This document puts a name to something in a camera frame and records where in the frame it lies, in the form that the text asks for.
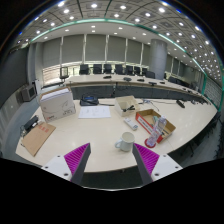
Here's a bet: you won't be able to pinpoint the clear plastic water bottle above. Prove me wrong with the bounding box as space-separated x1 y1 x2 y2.
146 115 168 148

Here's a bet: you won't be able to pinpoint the white paper sheet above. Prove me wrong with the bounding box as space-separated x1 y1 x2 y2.
77 105 112 120

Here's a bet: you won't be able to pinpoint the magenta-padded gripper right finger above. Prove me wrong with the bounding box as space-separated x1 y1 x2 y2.
131 142 184 186

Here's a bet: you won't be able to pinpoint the white remote control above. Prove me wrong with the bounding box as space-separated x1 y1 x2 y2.
122 116 139 132

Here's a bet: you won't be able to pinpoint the white ceramic mug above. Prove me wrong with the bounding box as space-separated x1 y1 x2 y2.
114 131 136 153

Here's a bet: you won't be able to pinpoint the small grey monitor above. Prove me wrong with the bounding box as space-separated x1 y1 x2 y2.
20 83 37 103

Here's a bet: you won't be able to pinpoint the row of black office chairs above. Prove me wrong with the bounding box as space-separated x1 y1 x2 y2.
58 63 157 81

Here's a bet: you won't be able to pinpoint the large white cardboard box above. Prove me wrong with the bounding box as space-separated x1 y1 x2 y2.
38 86 77 124

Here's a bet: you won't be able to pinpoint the open brown box red side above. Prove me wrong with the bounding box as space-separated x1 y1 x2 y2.
135 108 177 145

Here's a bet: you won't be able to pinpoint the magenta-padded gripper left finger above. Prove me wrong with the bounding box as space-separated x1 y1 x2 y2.
41 142 92 186

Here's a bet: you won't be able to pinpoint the recessed ceiling lights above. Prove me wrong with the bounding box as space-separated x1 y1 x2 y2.
19 0 224 84

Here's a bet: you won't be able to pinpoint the small open white box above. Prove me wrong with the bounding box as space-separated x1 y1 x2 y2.
114 95 141 118

